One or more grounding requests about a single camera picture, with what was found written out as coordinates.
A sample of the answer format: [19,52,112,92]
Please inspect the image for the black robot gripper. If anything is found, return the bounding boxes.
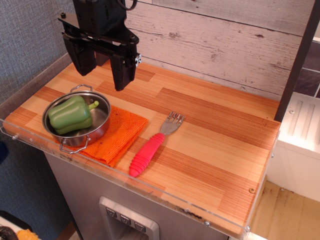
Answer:
[58,0,141,91]

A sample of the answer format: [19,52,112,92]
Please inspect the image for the red handled metal fork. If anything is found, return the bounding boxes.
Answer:
[129,111,185,177]

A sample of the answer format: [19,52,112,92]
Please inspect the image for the stainless steel pot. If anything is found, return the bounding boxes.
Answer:
[42,84,112,154]

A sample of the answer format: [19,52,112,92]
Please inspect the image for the green toy bell pepper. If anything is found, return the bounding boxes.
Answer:
[48,95,100,135]

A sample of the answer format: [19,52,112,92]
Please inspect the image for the orange folded cloth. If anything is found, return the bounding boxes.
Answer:
[66,105,149,168]

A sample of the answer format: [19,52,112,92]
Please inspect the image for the clear acrylic edge guard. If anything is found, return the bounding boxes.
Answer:
[3,114,280,239]

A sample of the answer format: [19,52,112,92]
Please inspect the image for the silver toy fridge cabinet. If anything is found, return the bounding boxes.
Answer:
[45,153,228,240]

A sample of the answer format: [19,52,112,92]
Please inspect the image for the yellow object bottom left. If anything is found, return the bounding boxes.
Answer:
[16,229,39,240]

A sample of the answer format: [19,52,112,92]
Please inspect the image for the white toy sink unit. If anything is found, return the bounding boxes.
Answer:
[267,37,320,201]

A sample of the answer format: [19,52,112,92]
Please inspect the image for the dark left shelf post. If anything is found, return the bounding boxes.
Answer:
[95,52,110,67]

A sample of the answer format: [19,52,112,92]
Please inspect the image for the dark shelf post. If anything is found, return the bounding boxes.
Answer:
[95,52,110,67]
[274,0,320,122]

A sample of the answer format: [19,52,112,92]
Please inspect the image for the dark right shelf post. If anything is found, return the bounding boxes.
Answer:
[274,0,320,122]

